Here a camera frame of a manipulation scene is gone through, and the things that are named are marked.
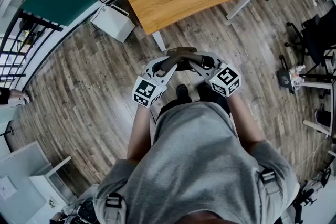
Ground black cardboard box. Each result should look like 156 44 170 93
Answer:
277 68 295 91

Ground person's left forearm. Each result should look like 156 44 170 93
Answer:
127 105 153 164

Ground white computer case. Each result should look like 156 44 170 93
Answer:
90 3 136 44

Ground person in grey shirt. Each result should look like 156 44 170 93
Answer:
93 101 300 224

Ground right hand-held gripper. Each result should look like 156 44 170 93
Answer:
188 51 242 98

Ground grey harness strap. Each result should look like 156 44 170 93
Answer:
258 168 284 218
104 192 124 224

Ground white glass cabinet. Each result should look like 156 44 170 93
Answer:
0 140 72 224

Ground person's right forearm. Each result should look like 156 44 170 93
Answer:
225 91 266 153

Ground black shoe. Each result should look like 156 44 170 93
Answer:
175 83 193 103

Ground clear bottle pack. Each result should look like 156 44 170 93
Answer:
289 65 307 90

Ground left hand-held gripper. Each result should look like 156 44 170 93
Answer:
132 56 180 109

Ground brown object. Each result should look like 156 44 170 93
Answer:
160 46 199 72

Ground black shorts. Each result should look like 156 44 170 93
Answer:
156 83 232 124

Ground black metal railing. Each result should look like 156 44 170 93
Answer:
0 10 64 88

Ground white desk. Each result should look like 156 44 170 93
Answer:
299 49 336 140

